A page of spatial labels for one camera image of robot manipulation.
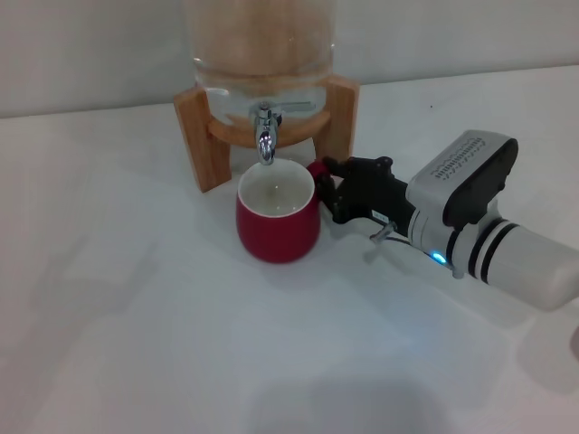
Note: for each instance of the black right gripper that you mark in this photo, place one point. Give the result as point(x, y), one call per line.
point(375, 194)

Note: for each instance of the red ceramic cup white inside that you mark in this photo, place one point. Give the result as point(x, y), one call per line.
point(276, 235)

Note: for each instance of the chrome faucet tap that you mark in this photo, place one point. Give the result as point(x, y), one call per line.
point(265, 140)

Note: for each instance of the wooden dispenser stand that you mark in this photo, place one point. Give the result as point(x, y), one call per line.
point(203, 135)

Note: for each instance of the glass water dispenser jar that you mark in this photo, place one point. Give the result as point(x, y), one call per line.
point(262, 40)

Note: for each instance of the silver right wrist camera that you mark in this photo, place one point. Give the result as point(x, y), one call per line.
point(461, 176)

